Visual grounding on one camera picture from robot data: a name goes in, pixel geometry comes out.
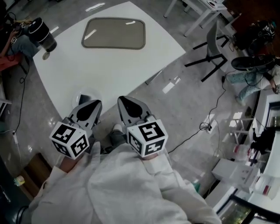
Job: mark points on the teal box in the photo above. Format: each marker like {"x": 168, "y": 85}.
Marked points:
{"x": 196, "y": 187}

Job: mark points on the yellowish tape roll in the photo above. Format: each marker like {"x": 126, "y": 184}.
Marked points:
{"x": 19, "y": 181}

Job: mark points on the person's white coat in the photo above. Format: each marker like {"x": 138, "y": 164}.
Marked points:
{"x": 122, "y": 192}

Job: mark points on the black bag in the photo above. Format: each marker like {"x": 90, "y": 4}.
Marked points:
{"x": 263, "y": 140}

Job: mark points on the black cylindrical appliance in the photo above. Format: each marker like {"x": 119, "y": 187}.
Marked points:
{"x": 41, "y": 32}

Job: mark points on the small round grey lid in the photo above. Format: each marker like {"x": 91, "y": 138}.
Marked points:
{"x": 46, "y": 56}

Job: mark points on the white carton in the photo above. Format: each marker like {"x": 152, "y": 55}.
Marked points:
{"x": 245, "y": 177}
{"x": 223, "y": 170}

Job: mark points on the white power strip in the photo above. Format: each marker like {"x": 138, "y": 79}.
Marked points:
{"x": 210, "y": 128}

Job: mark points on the white round plate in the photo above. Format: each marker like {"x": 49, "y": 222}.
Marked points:
{"x": 95, "y": 94}

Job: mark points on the person's right forearm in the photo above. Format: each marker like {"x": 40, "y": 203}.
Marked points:
{"x": 157, "y": 170}

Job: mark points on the grey chair black legs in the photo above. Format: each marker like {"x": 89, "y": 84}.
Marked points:
{"x": 213, "y": 39}

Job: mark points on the person's left forearm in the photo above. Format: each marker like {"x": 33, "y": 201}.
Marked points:
{"x": 70, "y": 164}

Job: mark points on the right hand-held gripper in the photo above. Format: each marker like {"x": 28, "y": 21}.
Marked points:
{"x": 148, "y": 137}

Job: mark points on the white side table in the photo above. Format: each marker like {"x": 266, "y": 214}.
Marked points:
{"x": 207, "y": 13}

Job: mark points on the clear plastic container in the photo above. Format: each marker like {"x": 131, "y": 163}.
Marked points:
{"x": 262, "y": 188}

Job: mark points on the grey rectangular tray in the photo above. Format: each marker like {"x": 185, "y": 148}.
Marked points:
{"x": 113, "y": 32}

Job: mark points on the orange chair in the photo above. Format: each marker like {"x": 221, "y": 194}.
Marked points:
{"x": 8, "y": 62}

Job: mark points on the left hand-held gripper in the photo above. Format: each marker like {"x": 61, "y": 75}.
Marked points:
{"x": 70, "y": 140}

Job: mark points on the brown wooden bench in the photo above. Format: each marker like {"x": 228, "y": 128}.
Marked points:
{"x": 37, "y": 170}

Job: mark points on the person's white shoe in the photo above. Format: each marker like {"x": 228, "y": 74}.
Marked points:
{"x": 117, "y": 127}

